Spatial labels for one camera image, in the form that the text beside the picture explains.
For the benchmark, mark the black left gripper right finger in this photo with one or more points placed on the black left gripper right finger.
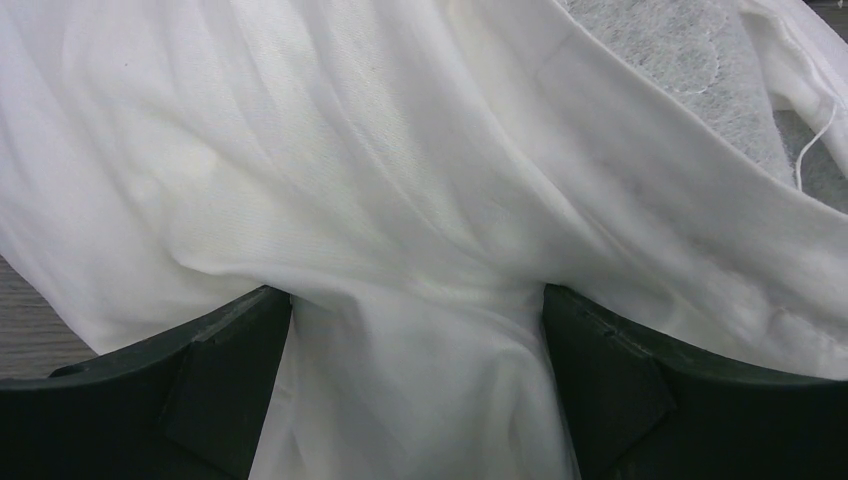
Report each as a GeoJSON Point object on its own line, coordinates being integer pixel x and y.
{"type": "Point", "coordinates": [640, 404]}

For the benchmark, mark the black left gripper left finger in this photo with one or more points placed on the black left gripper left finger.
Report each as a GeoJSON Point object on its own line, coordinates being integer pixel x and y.
{"type": "Point", "coordinates": [188, 403]}

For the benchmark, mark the grey cream ruffled pillowcase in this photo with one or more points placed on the grey cream ruffled pillowcase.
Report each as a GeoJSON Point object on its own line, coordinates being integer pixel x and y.
{"type": "Point", "coordinates": [414, 173]}

